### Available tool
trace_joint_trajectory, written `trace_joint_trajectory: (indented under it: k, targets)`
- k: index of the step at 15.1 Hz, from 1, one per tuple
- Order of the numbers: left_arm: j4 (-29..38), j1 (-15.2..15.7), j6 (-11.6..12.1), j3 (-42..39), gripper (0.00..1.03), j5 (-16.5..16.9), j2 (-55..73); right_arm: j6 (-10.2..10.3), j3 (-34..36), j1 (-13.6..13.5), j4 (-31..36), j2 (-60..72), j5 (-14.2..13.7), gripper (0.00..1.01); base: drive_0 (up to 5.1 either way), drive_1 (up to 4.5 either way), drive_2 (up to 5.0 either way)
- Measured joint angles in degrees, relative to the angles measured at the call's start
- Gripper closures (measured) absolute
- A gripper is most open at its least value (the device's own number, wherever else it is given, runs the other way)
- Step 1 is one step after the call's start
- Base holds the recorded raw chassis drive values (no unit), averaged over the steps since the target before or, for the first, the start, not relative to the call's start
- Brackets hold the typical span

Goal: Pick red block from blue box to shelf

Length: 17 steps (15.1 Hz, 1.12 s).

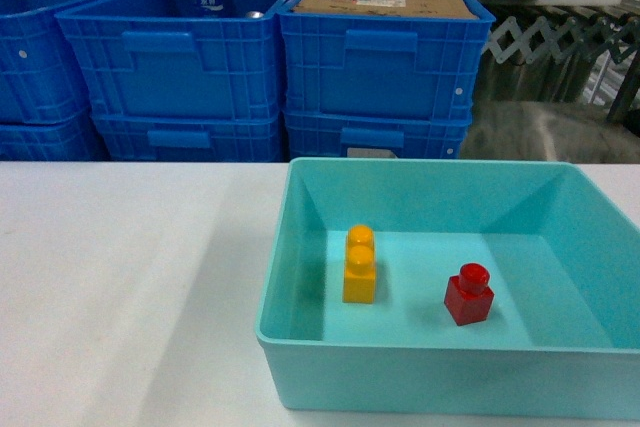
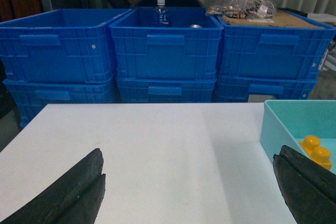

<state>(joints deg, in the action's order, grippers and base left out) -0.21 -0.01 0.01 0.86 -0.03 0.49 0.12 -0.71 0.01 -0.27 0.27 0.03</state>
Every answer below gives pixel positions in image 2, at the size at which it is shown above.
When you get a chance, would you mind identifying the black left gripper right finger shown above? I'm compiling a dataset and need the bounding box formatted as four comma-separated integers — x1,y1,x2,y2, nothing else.
272,145,335,223

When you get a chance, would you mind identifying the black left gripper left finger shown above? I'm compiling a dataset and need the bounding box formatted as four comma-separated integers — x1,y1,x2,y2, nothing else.
1,148,106,223

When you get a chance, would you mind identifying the yellow toy block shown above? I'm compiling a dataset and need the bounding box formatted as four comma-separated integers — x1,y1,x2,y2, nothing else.
299,135,333,170

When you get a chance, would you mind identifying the teal plastic box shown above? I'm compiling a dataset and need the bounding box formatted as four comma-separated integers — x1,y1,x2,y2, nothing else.
260,100,335,173

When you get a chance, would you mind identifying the blue crate bottom left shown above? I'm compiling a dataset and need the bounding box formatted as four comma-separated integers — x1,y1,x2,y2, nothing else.
3,78,117,127

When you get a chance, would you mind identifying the blue crate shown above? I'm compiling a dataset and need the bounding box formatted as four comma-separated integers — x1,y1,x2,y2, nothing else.
109,8,223,81
117,77,216,103
217,16,335,80
213,76,317,103
1,8,129,84
3,78,117,127

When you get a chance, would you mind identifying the blue crate bottom right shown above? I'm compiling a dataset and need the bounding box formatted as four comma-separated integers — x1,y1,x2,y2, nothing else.
213,76,317,103

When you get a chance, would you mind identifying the blue crate bottom middle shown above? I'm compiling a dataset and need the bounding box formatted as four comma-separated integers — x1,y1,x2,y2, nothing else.
117,77,216,103

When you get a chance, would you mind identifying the blue crate top right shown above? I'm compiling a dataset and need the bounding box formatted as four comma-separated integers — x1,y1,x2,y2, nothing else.
217,16,335,80

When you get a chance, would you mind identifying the blue crate top left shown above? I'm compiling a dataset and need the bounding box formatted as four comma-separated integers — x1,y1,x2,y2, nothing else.
1,8,129,84

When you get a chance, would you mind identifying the brown cardboard sheet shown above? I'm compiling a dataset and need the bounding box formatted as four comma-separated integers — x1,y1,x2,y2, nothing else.
222,10,323,29

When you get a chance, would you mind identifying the blue crate top middle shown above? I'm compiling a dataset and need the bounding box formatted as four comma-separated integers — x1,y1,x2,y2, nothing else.
109,8,223,81

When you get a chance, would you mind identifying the silver metal can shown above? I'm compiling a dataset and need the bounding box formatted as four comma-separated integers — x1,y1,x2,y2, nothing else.
189,24,202,28

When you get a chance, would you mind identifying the clear plastic bag of parts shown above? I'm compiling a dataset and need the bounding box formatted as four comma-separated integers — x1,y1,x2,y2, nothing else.
206,0,278,19

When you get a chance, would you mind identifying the clear plastic water bottle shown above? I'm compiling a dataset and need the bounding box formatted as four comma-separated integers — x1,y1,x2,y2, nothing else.
154,0,170,27

